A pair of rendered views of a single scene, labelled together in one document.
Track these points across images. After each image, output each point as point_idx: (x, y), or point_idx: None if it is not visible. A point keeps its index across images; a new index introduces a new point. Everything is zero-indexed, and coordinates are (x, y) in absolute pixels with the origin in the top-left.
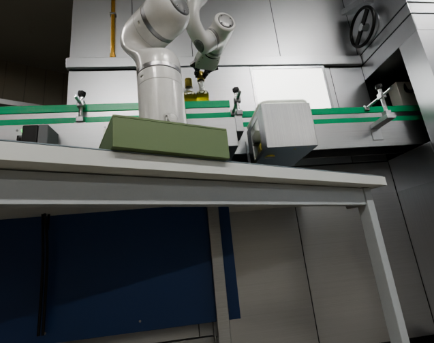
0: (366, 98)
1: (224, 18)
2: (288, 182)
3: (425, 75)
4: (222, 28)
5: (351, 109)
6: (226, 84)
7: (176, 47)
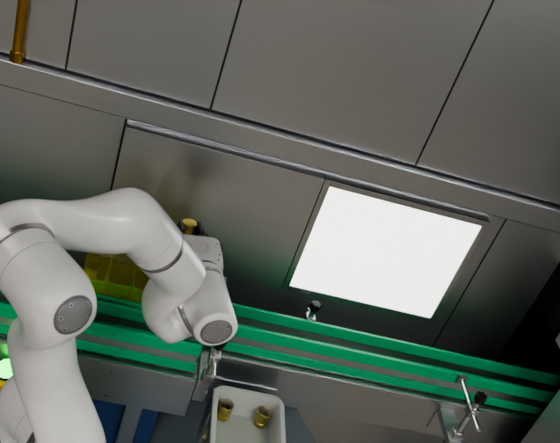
0: (529, 295)
1: (214, 330)
2: None
3: None
4: (203, 344)
5: (432, 373)
6: (255, 203)
7: (180, 71)
